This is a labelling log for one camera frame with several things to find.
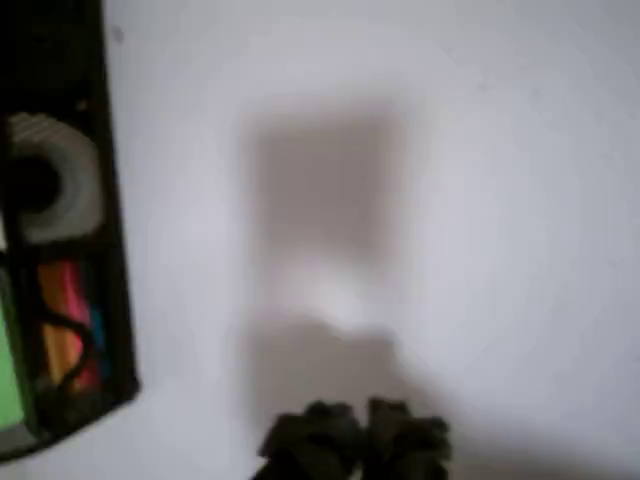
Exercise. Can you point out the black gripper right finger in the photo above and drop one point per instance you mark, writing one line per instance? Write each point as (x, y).
(405, 445)

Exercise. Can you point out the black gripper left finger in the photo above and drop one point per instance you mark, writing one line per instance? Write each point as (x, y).
(315, 440)

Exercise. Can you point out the black mesh organizer tray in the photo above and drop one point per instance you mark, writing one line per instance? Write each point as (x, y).
(111, 200)

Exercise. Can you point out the neon sticky flags pack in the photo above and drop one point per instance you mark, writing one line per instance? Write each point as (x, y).
(60, 350)

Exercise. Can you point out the green sticky note pad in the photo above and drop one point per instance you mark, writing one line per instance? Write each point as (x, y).
(10, 375)

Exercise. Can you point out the small white tape roll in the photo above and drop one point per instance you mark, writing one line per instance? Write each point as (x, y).
(80, 165)

